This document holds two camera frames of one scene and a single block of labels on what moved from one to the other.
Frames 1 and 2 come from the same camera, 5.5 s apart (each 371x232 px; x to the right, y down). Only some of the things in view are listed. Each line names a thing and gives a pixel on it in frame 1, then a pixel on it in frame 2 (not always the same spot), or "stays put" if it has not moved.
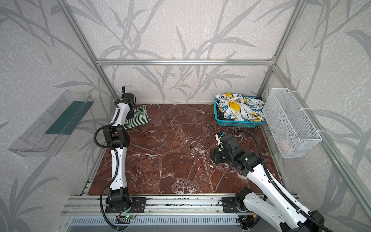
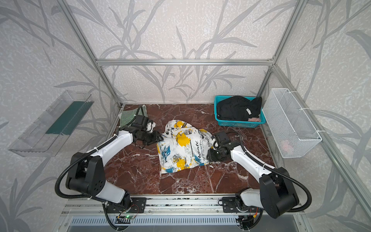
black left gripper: [129, 112] to [152, 137]
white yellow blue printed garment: [238, 107] to [182, 146]
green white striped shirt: [140, 117] stays put
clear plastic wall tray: [46, 136] stays put
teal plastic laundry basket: [226, 123] stays put
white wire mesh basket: [292, 131] stays put
